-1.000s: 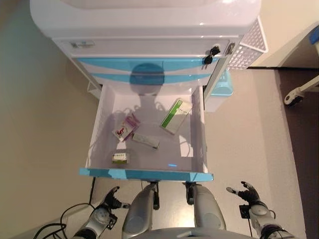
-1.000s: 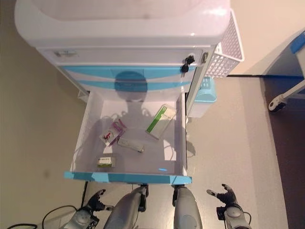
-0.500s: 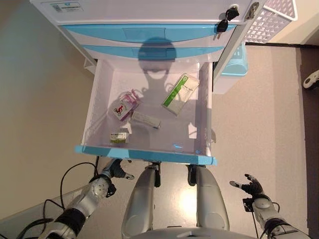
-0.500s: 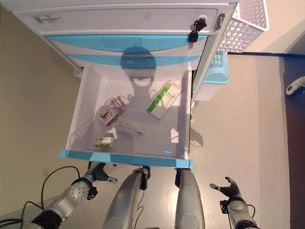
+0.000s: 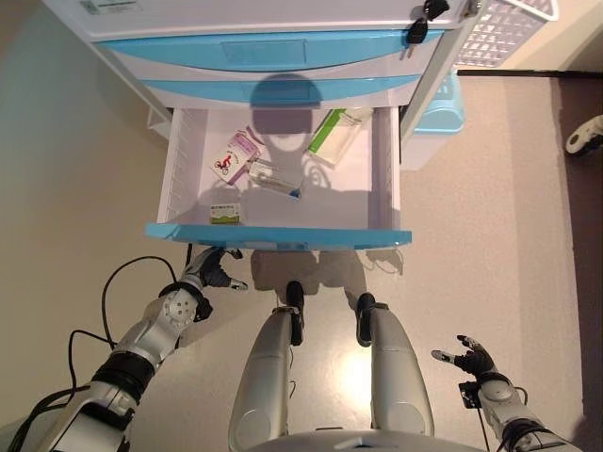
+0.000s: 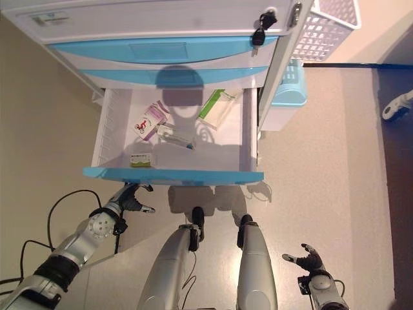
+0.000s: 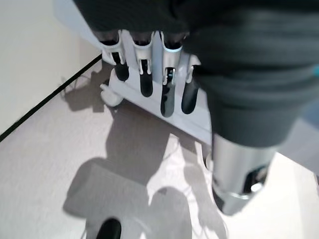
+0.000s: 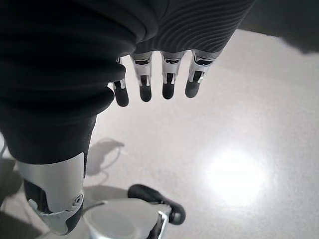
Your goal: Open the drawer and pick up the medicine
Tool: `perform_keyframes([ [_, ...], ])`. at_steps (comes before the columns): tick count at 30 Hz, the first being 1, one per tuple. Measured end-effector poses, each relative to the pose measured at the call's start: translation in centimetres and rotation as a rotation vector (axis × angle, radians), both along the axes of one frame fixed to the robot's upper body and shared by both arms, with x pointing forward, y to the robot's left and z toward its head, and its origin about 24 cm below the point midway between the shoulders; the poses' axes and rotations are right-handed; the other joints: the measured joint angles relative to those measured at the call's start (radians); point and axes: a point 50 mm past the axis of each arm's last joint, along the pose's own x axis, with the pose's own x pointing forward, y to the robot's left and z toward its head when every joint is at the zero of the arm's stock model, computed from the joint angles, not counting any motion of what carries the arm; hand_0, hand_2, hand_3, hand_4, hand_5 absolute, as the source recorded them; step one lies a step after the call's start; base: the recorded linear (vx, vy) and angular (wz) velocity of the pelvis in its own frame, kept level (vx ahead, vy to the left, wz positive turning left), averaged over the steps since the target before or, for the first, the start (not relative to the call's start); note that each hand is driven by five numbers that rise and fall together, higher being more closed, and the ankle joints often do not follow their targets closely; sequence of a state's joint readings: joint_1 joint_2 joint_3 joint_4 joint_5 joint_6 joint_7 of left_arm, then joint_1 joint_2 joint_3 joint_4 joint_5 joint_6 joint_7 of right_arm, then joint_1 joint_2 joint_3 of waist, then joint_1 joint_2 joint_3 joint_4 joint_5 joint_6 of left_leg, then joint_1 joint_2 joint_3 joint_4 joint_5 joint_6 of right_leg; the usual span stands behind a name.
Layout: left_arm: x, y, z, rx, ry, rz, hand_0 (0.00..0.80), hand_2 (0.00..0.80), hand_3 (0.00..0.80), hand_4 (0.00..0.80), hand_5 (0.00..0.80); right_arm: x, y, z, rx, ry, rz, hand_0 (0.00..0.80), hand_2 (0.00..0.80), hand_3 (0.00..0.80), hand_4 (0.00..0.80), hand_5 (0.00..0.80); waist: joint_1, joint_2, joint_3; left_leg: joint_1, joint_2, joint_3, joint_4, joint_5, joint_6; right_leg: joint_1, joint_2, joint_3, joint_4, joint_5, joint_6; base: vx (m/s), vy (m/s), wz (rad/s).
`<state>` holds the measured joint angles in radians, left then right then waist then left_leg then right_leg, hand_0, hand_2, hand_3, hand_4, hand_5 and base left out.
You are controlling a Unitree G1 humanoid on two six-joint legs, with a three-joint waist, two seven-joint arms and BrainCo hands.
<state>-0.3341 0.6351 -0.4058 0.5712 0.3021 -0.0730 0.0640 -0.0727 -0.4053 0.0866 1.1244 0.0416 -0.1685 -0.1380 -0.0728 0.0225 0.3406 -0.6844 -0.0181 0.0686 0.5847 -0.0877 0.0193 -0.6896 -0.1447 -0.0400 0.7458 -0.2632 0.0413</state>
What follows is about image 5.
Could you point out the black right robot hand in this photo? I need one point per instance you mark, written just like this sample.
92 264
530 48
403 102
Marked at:
476 360

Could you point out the blue front cart drawer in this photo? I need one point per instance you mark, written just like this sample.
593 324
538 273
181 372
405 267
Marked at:
282 235
353 52
367 88

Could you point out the silver ointment tube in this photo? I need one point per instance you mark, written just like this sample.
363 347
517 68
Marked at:
271 179

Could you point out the pink white medicine box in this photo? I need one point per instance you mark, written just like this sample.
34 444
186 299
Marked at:
235 157

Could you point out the white hanging cart bin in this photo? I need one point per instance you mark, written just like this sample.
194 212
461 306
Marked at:
158 122

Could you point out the white bed caster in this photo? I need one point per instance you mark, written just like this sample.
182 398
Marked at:
584 139

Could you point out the green white medicine box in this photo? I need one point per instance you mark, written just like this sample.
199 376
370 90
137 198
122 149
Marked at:
334 139

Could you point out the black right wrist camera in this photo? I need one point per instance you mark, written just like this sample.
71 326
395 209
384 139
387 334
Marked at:
469 395

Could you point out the blue lid waste bin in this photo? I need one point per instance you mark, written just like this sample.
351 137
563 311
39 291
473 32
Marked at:
440 120

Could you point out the black cart keys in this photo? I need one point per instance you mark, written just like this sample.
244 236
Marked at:
417 30

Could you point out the white blue medical cart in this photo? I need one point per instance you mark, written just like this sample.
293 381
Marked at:
235 19

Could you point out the small green white box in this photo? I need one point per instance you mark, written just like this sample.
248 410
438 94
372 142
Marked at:
225 213

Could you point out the silver cart latch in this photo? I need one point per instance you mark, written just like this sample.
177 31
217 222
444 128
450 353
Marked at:
472 8

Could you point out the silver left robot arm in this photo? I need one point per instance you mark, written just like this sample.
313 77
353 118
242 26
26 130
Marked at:
155 329

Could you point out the grey robot torso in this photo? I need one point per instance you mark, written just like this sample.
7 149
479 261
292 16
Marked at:
367 442

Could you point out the silver right robot leg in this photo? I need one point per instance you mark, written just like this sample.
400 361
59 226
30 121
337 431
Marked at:
400 372

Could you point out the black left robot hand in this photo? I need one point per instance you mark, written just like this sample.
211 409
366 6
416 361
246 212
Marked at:
207 270

